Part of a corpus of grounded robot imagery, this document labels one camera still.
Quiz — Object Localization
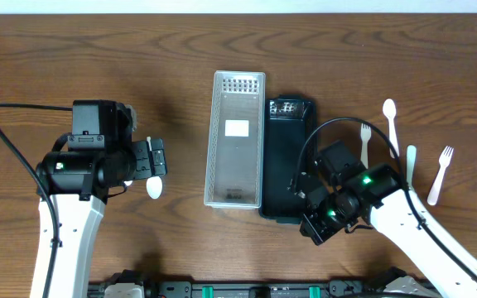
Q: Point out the clear perforated plastic basket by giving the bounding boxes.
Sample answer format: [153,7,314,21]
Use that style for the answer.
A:
[204,70,266,209]

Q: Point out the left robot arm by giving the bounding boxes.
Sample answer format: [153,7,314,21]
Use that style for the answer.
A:
[31,100,167,297]

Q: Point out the white plastic fork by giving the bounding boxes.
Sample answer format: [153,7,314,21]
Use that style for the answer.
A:
[360,123,372,168]

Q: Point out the pink plastic fork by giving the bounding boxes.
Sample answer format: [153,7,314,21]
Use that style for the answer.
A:
[426,146,454,205]

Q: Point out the mint green plastic fork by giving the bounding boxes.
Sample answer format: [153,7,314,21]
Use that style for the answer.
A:
[406,145,417,190]

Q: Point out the black perforated plastic basket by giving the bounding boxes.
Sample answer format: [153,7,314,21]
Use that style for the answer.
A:
[259,95,316,224]

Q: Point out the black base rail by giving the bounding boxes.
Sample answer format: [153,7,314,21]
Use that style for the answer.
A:
[86,267,440,298]

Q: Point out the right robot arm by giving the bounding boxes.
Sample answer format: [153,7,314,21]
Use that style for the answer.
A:
[291,142,477,297]

